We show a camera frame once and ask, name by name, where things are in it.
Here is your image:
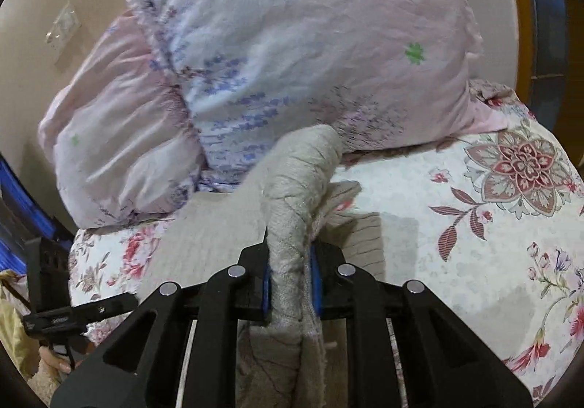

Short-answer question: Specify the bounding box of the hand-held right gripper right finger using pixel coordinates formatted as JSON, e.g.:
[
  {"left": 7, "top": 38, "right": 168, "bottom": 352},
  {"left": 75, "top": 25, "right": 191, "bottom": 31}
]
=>
[{"left": 309, "top": 241, "right": 534, "bottom": 408}]

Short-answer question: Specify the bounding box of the beige cable knit sweater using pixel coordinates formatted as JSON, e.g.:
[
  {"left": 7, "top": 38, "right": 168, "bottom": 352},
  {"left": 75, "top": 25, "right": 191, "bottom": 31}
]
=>
[{"left": 137, "top": 124, "right": 388, "bottom": 408}]

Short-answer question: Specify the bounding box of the wooden headboard frame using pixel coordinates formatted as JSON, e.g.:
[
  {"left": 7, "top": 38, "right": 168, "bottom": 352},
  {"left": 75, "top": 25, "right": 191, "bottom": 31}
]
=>
[{"left": 499, "top": 0, "right": 548, "bottom": 104}]

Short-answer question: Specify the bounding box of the lavender print pillow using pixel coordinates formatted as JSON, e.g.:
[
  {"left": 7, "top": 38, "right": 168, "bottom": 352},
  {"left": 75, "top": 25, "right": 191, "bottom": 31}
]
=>
[{"left": 123, "top": 0, "right": 485, "bottom": 195}]

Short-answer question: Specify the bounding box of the person's left forearm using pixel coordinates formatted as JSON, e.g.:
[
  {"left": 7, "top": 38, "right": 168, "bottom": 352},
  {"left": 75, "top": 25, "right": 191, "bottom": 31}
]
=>
[{"left": 26, "top": 369, "right": 62, "bottom": 408}]

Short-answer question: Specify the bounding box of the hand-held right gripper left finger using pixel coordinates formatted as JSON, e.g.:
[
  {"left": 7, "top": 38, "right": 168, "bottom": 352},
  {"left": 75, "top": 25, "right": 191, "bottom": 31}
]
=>
[{"left": 50, "top": 228, "right": 273, "bottom": 408}]

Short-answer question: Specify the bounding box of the person's left hand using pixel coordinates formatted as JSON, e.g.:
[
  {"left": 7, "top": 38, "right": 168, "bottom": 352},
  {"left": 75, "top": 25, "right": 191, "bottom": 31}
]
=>
[{"left": 39, "top": 343, "right": 85, "bottom": 376}]

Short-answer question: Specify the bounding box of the black plastic crate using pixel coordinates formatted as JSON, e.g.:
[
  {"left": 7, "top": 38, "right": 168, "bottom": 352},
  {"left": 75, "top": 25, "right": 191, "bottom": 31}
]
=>
[{"left": 26, "top": 237, "right": 72, "bottom": 314}]

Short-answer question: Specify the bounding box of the yellow cloth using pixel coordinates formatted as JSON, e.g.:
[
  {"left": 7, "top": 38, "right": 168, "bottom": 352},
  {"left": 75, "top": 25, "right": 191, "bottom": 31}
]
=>
[{"left": 0, "top": 282, "right": 39, "bottom": 379}]

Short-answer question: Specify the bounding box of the dark tiled panel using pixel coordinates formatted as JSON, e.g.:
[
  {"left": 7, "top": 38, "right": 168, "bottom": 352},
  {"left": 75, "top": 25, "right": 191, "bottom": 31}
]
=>
[{"left": 515, "top": 0, "right": 584, "bottom": 162}]

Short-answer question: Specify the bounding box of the pink ruffled pillow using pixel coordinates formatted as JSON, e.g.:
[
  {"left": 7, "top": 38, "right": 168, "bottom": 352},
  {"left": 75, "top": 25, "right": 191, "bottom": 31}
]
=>
[{"left": 37, "top": 8, "right": 208, "bottom": 228}]

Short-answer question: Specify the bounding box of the white wall switch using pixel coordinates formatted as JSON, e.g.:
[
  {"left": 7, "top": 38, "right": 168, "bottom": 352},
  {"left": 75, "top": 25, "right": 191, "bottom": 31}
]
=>
[{"left": 45, "top": 1, "right": 83, "bottom": 57}]

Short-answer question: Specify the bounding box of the blue curtain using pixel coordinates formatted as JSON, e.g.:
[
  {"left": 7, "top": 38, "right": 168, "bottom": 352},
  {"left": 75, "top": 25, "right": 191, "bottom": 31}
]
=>
[{"left": 0, "top": 152, "right": 60, "bottom": 249}]

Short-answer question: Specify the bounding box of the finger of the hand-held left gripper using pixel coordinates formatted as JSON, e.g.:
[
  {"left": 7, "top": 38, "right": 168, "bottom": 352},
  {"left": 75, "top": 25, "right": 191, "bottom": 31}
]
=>
[{"left": 82, "top": 293, "right": 138, "bottom": 323}]

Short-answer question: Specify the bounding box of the floral bedspread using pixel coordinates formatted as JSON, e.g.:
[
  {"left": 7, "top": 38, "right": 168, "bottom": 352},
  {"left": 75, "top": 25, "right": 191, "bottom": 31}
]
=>
[{"left": 68, "top": 79, "right": 584, "bottom": 408}]

